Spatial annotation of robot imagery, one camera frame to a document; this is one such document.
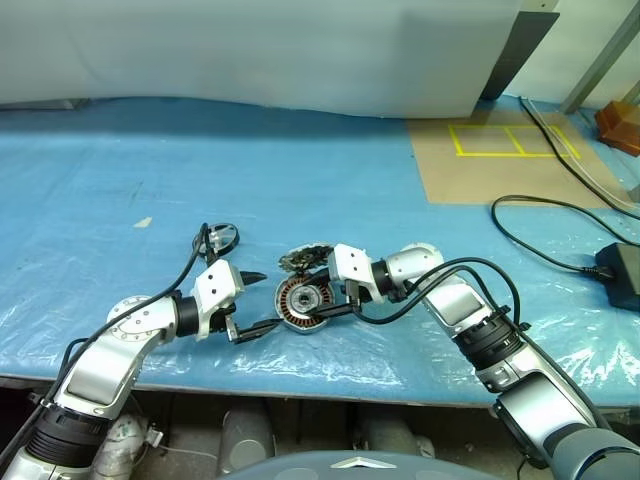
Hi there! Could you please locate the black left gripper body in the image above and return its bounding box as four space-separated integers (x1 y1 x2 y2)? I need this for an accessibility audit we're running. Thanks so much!
210 302 243 345

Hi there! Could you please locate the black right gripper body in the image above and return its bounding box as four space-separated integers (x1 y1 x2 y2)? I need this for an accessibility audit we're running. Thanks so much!
341 278 366 313

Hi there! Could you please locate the silver round motor housing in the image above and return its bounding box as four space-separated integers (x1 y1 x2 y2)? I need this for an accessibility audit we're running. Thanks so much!
272 272 342 335

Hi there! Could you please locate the black-rimmed spoked round lid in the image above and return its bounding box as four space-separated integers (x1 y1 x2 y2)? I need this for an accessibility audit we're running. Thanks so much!
192 221 242 262

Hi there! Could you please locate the blue plastic table sheet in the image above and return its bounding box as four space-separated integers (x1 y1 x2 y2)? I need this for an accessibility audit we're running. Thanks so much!
0 94 640 407

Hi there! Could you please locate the grey rounded cylinder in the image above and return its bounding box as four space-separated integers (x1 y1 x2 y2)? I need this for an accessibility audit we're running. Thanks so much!
355 417 432 459
219 408 277 474

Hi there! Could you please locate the grey-blue robot torso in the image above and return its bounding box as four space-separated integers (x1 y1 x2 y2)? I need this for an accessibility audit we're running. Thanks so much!
214 447 437 480

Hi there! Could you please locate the mottled white wrapped cylinder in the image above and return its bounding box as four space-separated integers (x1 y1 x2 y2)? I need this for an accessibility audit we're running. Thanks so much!
93 410 152 480

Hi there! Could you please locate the brown cardboard sheet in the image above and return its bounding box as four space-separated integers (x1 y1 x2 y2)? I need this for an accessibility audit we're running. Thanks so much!
403 107 629 206

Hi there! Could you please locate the white backdrop board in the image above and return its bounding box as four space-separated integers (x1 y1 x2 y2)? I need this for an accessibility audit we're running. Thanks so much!
0 0 524 120

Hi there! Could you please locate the black power adapter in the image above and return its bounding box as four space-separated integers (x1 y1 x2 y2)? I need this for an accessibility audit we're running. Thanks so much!
594 242 640 312

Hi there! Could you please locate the brown wooden box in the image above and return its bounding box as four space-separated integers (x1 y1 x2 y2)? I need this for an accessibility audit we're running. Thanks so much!
593 99 640 150

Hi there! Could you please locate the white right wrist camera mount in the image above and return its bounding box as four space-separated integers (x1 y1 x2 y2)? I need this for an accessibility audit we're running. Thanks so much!
327 243 387 305

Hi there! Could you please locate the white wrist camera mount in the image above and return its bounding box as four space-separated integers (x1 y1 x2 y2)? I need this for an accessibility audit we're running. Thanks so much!
327 243 387 305
192 262 247 343

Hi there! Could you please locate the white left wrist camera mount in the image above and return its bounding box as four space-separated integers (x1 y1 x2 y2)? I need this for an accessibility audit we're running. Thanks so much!
192 262 247 343

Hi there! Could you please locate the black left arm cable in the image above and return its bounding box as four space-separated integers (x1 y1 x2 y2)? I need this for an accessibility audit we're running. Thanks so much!
29 222 214 416

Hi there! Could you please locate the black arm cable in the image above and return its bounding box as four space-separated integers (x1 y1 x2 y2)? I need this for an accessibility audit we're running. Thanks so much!
29 222 214 416
347 256 531 334

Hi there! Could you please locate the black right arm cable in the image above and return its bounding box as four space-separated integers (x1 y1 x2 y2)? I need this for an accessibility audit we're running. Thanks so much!
347 256 531 334

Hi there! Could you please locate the black power cord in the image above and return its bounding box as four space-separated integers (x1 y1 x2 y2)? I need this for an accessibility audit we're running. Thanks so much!
491 194 621 275

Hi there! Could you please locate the thin black cable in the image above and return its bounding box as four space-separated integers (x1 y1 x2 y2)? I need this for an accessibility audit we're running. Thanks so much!
519 97 640 220

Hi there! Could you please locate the thin white cable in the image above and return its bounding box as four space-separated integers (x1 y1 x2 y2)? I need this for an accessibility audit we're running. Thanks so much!
523 98 640 210

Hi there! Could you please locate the grey backdrop base rail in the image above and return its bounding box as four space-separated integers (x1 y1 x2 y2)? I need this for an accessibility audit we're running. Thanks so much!
0 97 92 112

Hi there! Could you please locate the dark grey post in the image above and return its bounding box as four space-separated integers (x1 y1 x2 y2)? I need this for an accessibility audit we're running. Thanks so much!
481 9 561 102

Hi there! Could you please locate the grey metal frame beam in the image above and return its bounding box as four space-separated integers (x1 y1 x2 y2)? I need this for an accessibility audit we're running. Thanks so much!
558 0 640 115

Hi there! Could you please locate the light grey metal bracket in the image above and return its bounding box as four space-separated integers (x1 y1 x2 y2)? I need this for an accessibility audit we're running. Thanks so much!
519 0 560 15

